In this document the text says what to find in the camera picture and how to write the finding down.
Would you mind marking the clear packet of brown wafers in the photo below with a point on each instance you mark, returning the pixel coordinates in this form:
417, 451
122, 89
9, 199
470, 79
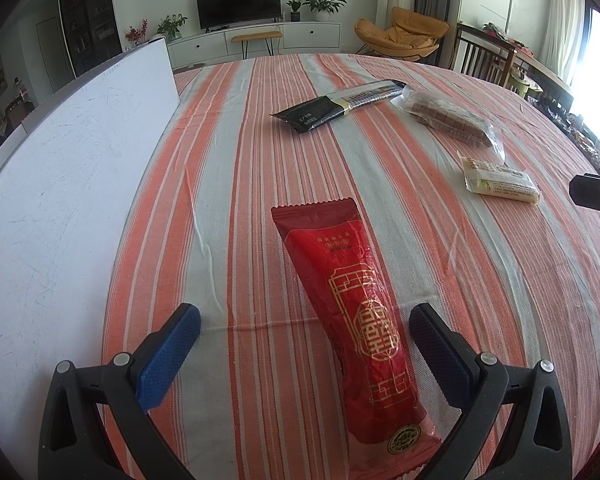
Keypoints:
450, 120

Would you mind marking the white television cabinet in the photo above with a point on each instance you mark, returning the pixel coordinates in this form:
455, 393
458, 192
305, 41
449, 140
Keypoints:
310, 35

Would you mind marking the wooden dining chair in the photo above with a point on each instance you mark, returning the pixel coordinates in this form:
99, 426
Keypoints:
480, 55

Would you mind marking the white curtain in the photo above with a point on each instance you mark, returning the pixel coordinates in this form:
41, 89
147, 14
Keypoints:
560, 20

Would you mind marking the small wooden stool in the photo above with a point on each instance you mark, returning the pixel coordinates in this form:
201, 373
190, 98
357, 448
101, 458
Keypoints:
255, 36

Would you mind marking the green plant in vase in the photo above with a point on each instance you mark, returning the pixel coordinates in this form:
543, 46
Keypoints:
172, 24

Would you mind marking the dark glass cabinet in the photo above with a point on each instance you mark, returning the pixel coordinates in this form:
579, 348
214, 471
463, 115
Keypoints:
87, 15

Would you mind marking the small potted plant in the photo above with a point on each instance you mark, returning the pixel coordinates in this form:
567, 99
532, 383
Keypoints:
294, 10

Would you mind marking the red berry branches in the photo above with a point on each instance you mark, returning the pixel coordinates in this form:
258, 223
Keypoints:
136, 35

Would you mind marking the black television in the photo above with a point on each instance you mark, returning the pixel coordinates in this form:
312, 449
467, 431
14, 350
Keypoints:
237, 5

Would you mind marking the cluttered wooden table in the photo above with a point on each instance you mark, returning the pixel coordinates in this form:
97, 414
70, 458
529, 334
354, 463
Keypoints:
545, 75

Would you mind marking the beige cake packet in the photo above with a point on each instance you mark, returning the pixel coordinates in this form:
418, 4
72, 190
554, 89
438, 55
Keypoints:
500, 182

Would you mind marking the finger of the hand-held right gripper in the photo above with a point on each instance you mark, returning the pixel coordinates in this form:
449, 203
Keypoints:
592, 192

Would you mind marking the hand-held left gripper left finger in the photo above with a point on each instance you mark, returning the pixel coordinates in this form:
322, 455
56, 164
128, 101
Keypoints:
170, 355

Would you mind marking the orange lounge chair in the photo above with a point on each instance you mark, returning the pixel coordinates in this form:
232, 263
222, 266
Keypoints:
395, 35

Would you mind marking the black snack packet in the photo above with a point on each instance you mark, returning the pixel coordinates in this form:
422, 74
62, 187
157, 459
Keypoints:
315, 112

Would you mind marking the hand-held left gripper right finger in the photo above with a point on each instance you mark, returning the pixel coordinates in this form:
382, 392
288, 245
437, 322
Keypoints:
440, 355

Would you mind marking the large leafy potted plant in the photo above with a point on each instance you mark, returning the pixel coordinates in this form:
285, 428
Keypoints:
322, 2

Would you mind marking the orange striped tablecloth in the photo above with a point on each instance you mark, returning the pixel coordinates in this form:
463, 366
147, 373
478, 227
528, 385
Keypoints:
260, 170

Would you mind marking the long red snack packet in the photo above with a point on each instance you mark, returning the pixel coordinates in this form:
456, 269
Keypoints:
360, 310

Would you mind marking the white board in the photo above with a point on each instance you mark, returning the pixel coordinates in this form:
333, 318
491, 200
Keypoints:
55, 200

